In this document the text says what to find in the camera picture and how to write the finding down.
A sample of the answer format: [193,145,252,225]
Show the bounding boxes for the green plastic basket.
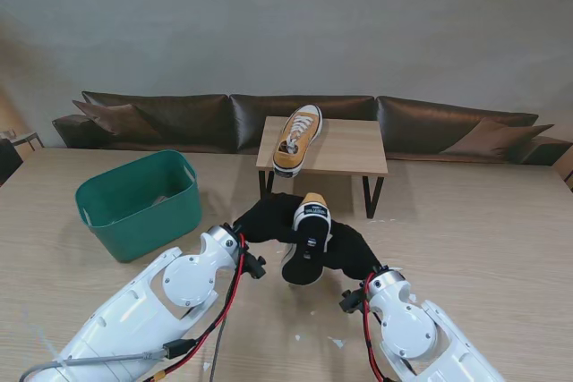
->
[74,149,203,263]

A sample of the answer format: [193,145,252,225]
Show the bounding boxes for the small background side table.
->
[0,130,46,153]

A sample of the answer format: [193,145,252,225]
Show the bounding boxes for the light wooden furniture piece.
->
[552,149,573,191]

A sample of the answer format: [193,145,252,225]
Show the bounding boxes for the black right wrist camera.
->
[338,287,366,315]

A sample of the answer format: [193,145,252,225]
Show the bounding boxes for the red black left arm cable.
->
[20,233,250,382]

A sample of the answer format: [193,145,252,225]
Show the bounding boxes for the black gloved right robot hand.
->
[322,220,382,281]

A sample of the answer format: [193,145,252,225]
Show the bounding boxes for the dark brown leather sofa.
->
[51,89,573,166]

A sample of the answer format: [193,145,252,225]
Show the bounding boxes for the yellow canvas sneaker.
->
[280,192,333,287]
[271,104,323,180]

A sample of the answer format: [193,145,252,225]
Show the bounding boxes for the red black right arm cable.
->
[360,281,389,382]

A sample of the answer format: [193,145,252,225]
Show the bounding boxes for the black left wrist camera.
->
[243,254,268,281]

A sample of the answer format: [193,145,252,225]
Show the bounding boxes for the red black arm cable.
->
[20,233,250,382]
[360,281,389,382]

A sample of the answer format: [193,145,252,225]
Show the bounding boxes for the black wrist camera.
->
[243,254,268,281]
[338,287,366,315]

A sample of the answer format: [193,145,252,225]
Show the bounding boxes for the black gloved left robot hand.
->
[234,192,306,245]

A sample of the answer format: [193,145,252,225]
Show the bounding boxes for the small wooden black-legged table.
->
[256,115,389,220]

